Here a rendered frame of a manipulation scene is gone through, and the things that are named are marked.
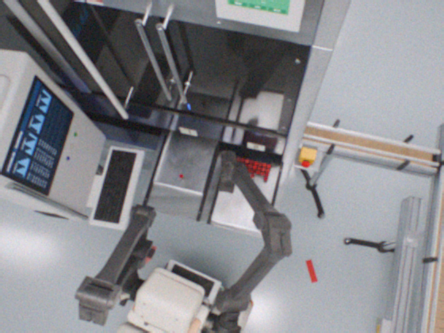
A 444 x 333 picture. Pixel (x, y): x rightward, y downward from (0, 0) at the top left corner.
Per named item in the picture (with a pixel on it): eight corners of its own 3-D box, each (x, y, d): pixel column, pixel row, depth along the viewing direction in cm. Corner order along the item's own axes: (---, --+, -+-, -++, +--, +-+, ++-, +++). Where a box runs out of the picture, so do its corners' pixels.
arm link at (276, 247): (273, 247, 103) (302, 249, 107) (261, 211, 111) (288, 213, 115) (217, 315, 131) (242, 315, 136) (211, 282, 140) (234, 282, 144)
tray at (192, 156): (174, 124, 192) (172, 121, 189) (220, 134, 190) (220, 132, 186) (155, 182, 184) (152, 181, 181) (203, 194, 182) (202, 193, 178)
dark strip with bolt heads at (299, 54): (273, 151, 173) (293, 41, 97) (282, 152, 173) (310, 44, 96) (273, 152, 173) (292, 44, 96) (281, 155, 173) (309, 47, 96)
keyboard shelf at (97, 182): (98, 144, 202) (96, 143, 200) (146, 151, 200) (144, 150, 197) (75, 222, 191) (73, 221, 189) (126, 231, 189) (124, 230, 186)
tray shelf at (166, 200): (166, 124, 195) (165, 122, 193) (292, 151, 188) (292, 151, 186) (138, 207, 183) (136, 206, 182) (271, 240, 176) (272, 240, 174)
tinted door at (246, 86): (191, 112, 157) (159, 12, 100) (288, 132, 153) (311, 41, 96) (191, 113, 157) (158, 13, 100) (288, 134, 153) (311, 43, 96)
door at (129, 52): (92, 90, 162) (7, -17, 105) (190, 112, 157) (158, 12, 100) (91, 91, 162) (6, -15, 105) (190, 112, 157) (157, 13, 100)
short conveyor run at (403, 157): (295, 151, 190) (299, 139, 174) (300, 125, 193) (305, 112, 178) (427, 181, 183) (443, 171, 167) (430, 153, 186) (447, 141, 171)
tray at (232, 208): (230, 157, 186) (229, 155, 183) (278, 169, 184) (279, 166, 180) (212, 220, 178) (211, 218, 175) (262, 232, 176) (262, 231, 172)
